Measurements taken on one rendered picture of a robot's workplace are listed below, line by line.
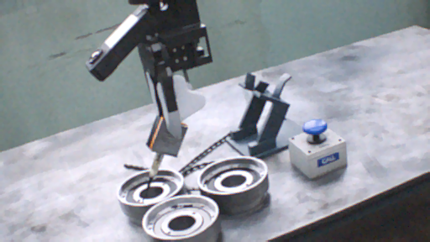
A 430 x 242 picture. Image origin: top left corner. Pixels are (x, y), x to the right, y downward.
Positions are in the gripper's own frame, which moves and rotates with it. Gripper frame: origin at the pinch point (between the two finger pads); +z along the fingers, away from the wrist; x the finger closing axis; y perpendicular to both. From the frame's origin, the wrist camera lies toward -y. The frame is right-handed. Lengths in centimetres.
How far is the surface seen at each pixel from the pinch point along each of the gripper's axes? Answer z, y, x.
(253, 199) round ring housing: 11.2, 7.7, -7.8
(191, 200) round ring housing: 9.8, -0.3, -4.2
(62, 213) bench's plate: 13.3, -18.7, 10.7
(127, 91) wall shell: 49, 23, 158
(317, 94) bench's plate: 13.3, 37.0, 21.1
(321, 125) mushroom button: 5.9, 22.2, -4.2
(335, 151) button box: 9.9, 23.1, -6.4
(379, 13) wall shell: 46, 157, 151
